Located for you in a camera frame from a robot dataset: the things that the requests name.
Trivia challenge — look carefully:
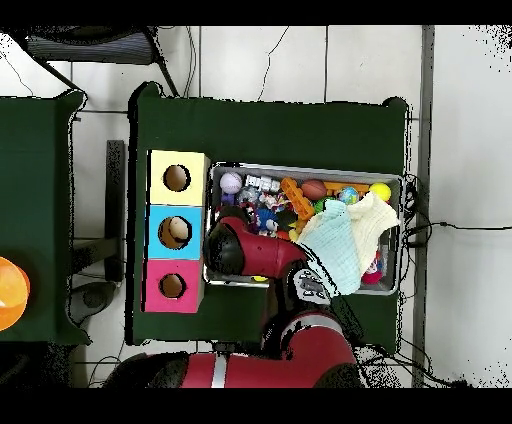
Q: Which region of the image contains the globe print ball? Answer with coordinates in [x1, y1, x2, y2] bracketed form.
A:
[337, 186, 360, 206]

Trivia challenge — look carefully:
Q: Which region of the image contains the plain yellow ball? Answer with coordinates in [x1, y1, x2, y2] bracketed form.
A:
[368, 182, 392, 203]

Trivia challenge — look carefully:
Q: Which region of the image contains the black upright panel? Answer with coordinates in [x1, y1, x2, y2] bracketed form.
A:
[104, 139, 126, 282]

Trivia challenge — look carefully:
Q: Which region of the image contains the black chair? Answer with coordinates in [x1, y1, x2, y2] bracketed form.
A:
[7, 25, 180, 98]

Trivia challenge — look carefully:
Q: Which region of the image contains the shallow silver mesh bin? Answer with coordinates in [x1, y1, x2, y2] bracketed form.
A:
[202, 160, 406, 296]

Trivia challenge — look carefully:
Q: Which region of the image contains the dark green side-table cloth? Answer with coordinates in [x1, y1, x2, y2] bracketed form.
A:
[0, 90, 91, 345]

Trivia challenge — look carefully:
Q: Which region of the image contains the colourful rope toy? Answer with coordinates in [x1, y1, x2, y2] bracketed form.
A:
[258, 191, 291, 212]

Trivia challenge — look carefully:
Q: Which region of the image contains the black floor cable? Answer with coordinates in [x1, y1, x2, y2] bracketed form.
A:
[405, 220, 512, 241]

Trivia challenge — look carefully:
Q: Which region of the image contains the white toy baseball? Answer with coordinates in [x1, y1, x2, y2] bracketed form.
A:
[219, 171, 244, 195]

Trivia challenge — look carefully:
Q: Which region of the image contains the silver metal fitting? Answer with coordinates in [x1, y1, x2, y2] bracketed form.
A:
[244, 174, 281, 193]

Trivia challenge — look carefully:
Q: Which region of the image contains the dark green table cloth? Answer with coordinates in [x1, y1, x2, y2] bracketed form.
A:
[126, 81, 410, 346]

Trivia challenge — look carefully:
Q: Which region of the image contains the orange plastic building brick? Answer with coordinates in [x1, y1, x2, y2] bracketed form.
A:
[279, 176, 316, 221]

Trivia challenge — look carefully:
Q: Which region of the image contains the mint waffle cloth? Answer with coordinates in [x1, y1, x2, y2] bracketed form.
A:
[297, 198, 362, 297]

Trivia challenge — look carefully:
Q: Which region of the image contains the blue spiky toy with eyes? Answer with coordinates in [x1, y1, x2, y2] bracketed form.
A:
[255, 207, 280, 237]

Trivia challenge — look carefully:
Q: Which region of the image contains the wooden box with three holes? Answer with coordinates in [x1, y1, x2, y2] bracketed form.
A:
[141, 148, 212, 314]

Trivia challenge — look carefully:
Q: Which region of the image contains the brown toy football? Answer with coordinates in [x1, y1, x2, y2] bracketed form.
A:
[300, 178, 328, 202]

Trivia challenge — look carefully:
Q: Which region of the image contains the orange plastic bowl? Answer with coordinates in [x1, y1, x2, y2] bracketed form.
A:
[0, 256, 32, 332]

